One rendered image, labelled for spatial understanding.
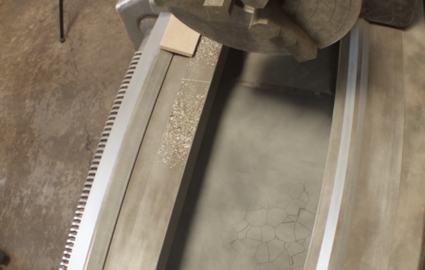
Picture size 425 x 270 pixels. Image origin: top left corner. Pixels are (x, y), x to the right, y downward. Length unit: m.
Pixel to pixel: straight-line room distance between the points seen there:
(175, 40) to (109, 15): 1.41
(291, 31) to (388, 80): 0.28
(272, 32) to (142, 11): 0.53
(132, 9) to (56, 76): 1.12
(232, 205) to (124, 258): 0.22
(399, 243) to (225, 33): 0.38
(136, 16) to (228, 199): 0.46
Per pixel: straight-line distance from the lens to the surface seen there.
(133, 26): 1.03
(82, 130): 1.82
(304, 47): 0.53
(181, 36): 0.78
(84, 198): 0.83
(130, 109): 0.72
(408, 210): 0.66
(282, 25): 0.50
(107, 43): 2.04
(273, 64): 0.89
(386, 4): 0.77
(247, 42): 0.57
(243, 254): 0.73
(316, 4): 0.49
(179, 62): 0.77
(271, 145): 0.79
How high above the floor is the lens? 1.43
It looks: 61 degrees down
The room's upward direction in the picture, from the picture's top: 17 degrees counter-clockwise
